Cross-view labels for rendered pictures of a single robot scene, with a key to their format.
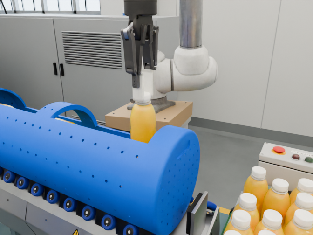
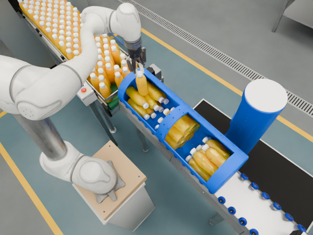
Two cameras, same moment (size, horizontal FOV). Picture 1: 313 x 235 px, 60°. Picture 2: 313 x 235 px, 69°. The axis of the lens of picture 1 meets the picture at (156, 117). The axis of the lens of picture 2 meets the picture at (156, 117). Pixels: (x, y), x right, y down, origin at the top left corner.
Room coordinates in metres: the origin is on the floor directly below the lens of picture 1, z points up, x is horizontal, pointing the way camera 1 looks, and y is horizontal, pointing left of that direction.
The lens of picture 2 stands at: (1.45, 0.51, 2.36)
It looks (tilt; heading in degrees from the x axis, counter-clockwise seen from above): 60 degrees down; 207
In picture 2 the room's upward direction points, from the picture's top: 9 degrees counter-clockwise
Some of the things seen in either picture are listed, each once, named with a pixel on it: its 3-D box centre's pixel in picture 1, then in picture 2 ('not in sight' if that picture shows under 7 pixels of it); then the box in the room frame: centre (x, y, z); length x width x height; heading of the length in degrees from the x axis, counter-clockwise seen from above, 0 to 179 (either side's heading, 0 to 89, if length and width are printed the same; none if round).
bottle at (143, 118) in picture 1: (143, 130); (141, 84); (0.66, 0.04, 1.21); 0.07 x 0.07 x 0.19
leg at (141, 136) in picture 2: not in sight; (142, 138); (0.67, -0.09, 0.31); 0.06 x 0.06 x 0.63; 61
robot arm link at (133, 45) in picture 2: not in sight; (132, 40); (0.66, 0.04, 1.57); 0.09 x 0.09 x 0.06
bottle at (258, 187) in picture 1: (254, 199); (105, 93); (0.66, -0.29, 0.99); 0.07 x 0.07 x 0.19
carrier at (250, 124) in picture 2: not in sight; (248, 124); (0.38, 0.82, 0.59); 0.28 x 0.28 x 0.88
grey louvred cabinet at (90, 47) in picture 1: (78, 85); not in sight; (2.93, 0.87, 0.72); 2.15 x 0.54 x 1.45; 65
